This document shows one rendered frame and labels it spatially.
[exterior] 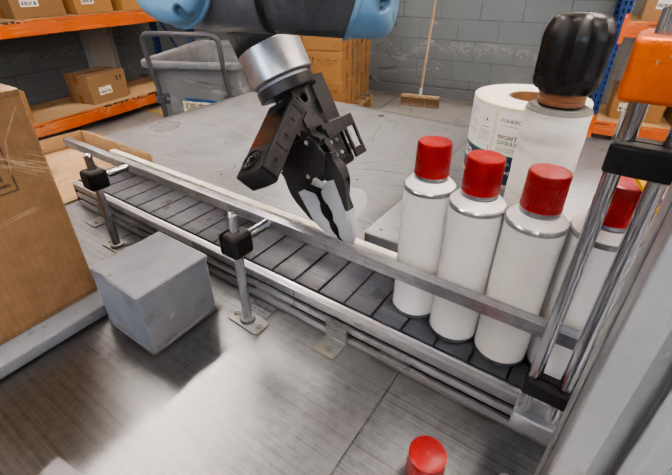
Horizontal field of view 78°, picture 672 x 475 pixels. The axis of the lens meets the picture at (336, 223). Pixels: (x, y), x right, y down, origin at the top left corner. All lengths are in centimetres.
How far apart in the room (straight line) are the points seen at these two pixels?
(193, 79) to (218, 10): 217
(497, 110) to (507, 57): 404
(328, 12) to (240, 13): 8
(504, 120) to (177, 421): 65
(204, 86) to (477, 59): 313
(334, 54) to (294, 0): 338
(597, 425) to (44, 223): 55
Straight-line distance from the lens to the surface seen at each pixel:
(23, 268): 60
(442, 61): 494
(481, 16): 482
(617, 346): 24
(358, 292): 52
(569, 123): 62
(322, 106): 52
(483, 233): 39
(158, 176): 67
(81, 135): 128
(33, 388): 59
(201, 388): 51
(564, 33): 61
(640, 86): 26
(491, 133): 80
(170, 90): 266
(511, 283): 40
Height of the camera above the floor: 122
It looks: 31 degrees down
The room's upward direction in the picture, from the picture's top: straight up
